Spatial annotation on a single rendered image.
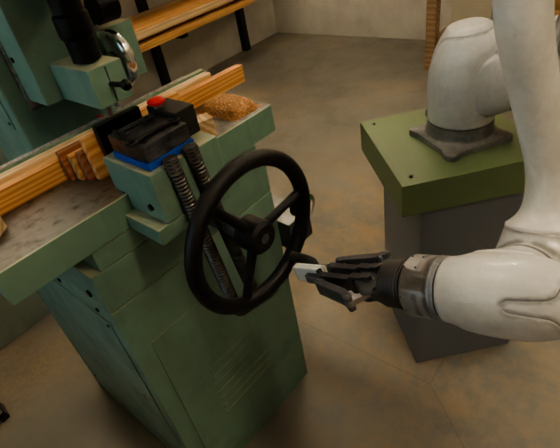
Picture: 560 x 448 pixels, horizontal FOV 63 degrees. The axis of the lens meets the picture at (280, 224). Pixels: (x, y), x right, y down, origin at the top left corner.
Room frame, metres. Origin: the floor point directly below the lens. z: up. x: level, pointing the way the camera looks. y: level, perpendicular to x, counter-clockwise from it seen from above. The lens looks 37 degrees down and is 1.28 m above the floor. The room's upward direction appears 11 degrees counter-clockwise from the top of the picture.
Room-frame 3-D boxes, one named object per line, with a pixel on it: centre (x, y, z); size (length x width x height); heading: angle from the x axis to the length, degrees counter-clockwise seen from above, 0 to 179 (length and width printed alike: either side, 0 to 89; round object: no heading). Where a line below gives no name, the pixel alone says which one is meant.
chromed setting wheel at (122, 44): (1.04, 0.27, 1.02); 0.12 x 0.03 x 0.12; 43
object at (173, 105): (0.70, 0.16, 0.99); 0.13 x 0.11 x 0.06; 133
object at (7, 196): (0.89, 0.25, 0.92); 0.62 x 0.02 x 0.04; 133
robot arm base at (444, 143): (1.02, -0.48, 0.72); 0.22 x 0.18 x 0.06; 13
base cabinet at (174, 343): (0.95, 0.36, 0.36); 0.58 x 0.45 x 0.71; 43
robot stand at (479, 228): (1.00, -0.48, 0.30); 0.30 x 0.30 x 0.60; 1
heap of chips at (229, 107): (0.94, 0.06, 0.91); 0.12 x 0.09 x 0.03; 43
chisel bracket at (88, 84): (0.88, 0.29, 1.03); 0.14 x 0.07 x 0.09; 43
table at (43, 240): (0.76, 0.23, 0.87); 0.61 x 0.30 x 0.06; 133
